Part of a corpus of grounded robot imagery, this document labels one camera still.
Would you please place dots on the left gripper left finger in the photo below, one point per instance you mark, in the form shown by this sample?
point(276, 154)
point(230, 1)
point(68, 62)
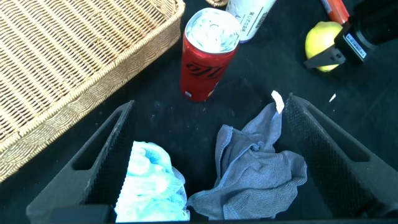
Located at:
point(62, 193)

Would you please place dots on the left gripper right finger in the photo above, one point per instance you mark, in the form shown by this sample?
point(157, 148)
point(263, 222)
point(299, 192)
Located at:
point(357, 180)

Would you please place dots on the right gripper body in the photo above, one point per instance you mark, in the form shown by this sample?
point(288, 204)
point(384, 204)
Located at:
point(357, 43)

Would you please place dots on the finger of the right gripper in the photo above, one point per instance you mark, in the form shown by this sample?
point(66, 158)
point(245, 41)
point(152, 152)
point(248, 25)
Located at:
point(326, 58)

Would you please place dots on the yellow lemon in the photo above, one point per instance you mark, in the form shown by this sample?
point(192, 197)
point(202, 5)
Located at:
point(320, 40)

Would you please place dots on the orange sausage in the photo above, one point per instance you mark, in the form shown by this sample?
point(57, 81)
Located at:
point(335, 11)

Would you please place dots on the light blue bath sponge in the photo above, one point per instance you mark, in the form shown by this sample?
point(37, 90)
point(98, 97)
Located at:
point(149, 186)

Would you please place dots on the grey microfibre cloth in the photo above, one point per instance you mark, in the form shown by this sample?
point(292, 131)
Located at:
point(248, 174)

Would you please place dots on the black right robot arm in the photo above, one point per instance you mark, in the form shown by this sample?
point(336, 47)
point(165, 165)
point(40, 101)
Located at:
point(379, 21)

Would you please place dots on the rectangular wicker basket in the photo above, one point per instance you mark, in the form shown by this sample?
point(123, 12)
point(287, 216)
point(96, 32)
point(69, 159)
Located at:
point(217, 2)
point(62, 62)

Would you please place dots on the small white paper scrap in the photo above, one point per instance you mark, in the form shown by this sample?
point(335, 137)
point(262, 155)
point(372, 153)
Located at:
point(332, 98)

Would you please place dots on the black table cloth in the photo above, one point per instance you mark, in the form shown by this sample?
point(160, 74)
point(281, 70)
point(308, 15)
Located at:
point(280, 77)

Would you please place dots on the purple trash bag roll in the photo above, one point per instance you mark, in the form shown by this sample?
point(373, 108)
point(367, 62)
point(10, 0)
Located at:
point(248, 18)

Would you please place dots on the red soda can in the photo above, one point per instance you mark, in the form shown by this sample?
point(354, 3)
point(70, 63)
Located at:
point(202, 71)

